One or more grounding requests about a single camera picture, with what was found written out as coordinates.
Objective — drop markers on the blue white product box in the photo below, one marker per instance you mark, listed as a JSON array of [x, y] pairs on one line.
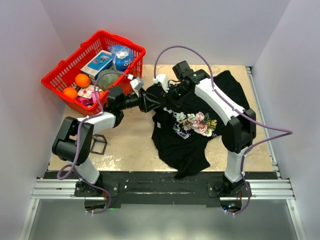
[[101, 61]]

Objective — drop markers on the black printed t-shirt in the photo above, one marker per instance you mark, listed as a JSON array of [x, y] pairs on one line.
[[182, 130]]

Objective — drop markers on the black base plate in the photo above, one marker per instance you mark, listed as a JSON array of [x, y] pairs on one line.
[[156, 188]]

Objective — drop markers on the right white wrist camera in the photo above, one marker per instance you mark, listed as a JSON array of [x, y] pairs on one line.
[[163, 80]]

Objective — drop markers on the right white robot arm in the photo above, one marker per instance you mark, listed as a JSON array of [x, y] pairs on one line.
[[239, 123]]

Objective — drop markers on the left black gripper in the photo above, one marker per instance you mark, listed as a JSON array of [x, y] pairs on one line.
[[146, 103]]

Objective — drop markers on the orange fruit lower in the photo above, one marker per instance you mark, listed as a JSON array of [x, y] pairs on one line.
[[70, 92]]

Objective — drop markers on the black square frame stand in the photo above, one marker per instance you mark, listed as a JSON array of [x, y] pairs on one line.
[[99, 144]]

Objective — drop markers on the pink snack packet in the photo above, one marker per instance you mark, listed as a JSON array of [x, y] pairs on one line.
[[87, 100]]

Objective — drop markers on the white red snack packet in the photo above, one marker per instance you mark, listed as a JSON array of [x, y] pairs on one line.
[[86, 92]]

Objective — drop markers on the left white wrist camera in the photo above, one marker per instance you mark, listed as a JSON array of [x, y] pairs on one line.
[[136, 83]]

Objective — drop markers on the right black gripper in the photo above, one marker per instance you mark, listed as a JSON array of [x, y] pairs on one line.
[[170, 94]]

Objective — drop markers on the green melon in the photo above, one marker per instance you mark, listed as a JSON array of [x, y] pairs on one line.
[[107, 78]]

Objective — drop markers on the orange fruit upper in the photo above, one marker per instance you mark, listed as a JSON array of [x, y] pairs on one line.
[[82, 80]]

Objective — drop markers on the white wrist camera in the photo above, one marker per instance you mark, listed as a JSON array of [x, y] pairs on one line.
[[136, 83], [163, 80]]

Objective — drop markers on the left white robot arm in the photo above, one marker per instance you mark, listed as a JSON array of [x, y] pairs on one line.
[[74, 139]]

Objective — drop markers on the orange fruit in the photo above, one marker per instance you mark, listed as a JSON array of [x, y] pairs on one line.
[[82, 80], [70, 92]]

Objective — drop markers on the blue plastic bag item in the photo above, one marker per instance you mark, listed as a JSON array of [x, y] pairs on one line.
[[122, 57]]

